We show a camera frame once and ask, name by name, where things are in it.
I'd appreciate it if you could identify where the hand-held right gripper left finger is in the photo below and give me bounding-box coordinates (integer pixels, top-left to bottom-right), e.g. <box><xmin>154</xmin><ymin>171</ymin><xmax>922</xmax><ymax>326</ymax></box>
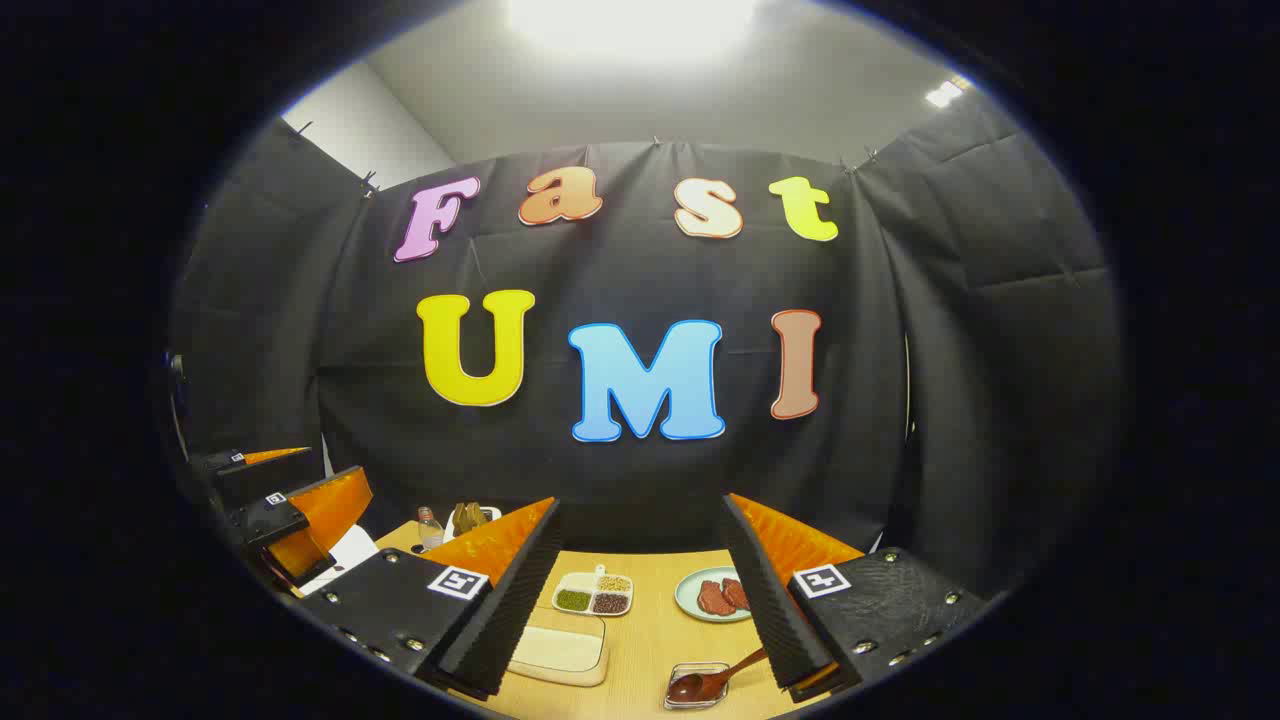
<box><xmin>297</xmin><ymin>497</ymin><xmax>563</xmax><ymax>701</ymax></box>

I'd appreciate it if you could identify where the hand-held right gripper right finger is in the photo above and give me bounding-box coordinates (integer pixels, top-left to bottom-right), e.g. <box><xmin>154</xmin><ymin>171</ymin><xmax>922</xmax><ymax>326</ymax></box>
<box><xmin>720</xmin><ymin>493</ymin><xmax>991</xmax><ymax>704</ymax></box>

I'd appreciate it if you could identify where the white rice cooker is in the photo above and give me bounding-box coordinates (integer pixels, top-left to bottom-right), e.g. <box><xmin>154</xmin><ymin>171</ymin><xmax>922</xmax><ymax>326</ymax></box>
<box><xmin>298</xmin><ymin>524</ymin><xmax>381</xmax><ymax>598</ymax></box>

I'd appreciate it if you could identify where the black backdrop cloth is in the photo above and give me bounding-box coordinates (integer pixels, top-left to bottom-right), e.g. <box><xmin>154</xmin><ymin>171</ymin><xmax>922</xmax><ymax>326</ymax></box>
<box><xmin>165</xmin><ymin>90</ymin><xmax>1126</xmax><ymax>601</ymax></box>

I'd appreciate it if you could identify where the white toaster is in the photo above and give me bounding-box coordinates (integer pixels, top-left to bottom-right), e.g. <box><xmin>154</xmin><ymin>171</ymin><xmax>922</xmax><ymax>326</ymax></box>
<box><xmin>443</xmin><ymin>505</ymin><xmax>503</xmax><ymax>541</ymax></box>

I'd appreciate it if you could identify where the rice box with clear lid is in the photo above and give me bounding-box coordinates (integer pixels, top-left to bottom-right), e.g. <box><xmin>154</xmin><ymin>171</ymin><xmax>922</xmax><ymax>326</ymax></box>
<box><xmin>507</xmin><ymin>607</ymin><xmax>611</xmax><ymax>688</ymax></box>

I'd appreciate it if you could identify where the brown wooden spoon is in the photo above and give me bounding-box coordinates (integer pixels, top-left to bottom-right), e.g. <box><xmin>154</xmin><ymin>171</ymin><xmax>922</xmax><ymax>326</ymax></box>
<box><xmin>668</xmin><ymin>648</ymin><xmax>769</xmax><ymax>703</ymax></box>

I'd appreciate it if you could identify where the white divided bean dish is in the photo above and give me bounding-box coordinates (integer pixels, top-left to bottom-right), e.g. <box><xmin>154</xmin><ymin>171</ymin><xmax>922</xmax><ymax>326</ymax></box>
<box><xmin>552</xmin><ymin>565</ymin><xmax>634</xmax><ymax>617</ymax></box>

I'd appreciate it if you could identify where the large ceiling light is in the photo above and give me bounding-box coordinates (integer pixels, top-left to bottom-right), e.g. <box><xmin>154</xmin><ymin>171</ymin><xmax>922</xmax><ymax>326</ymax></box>
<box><xmin>505</xmin><ymin>0</ymin><xmax>761</xmax><ymax>61</ymax></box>

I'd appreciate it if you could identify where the pale green plate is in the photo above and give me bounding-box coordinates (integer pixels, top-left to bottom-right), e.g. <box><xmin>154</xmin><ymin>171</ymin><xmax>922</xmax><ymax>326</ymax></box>
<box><xmin>674</xmin><ymin>567</ymin><xmax>753</xmax><ymax>624</ymax></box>

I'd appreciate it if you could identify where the clear chopstick holder tray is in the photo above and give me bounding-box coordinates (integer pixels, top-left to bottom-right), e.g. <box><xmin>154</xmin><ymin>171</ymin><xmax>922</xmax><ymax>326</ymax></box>
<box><xmin>664</xmin><ymin>661</ymin><xmax>731</xmax><ymax>711</ymax></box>

